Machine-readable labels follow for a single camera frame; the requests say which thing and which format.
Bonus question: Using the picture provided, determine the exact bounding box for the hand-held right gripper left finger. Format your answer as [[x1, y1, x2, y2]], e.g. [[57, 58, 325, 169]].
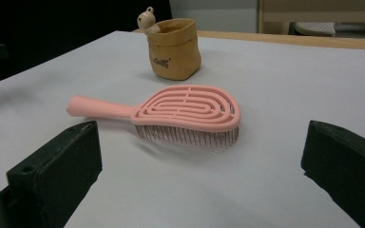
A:
[[7, 121, 103, 228]]

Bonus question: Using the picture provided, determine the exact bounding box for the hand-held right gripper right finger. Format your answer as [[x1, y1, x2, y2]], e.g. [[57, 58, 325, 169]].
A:
[[300, 120, 365, 228]]

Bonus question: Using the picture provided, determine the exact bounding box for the pink hairbrush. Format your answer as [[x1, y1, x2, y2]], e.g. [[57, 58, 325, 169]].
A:
[[66, 84, 242, 148]]

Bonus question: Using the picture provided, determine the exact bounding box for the tan paper storage pot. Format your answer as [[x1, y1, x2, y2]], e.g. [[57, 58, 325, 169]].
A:
[[146, 18, 202, 82]]

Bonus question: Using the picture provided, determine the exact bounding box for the white table mat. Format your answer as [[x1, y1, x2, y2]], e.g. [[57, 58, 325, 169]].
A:
[[0, 30, 365, 228]]

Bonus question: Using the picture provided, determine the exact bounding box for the black curtain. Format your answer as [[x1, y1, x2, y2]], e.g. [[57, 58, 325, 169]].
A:
[[0, 0, 173, 89]]

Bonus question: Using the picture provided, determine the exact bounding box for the grey plastic base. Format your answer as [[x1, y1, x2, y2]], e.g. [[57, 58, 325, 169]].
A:
[[294, 22, 336, 37]]

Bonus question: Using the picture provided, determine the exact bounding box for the light wooden desk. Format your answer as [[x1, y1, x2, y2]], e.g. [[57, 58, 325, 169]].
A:
[[257, 0, 365, 35]]

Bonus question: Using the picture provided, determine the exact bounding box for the small beige bear figurine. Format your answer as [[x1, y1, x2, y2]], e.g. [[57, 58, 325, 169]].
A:
[[136, 7, 162, 35]]

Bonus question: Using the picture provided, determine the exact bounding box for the white cabinet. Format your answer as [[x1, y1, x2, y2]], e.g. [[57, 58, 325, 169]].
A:
[[169, 0, 259, 34]]

